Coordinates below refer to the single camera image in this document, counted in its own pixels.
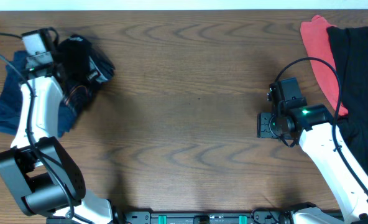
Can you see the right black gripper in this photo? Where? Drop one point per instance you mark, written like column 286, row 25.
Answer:
column 263, row 127

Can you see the black patterned cycling jersey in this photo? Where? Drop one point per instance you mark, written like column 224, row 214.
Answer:
column 85, row 68

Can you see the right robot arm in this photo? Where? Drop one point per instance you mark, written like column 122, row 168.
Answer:
column 312, row 128

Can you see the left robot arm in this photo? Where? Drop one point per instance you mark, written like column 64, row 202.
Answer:
column 40, row 175

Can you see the plain black t-shirt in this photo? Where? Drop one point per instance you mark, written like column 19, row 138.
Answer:
column 350, row 52

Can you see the folded navy blue garment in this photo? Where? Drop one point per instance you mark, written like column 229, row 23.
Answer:
column 11, row 105

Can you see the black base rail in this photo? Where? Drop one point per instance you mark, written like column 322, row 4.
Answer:
column 258, row 216

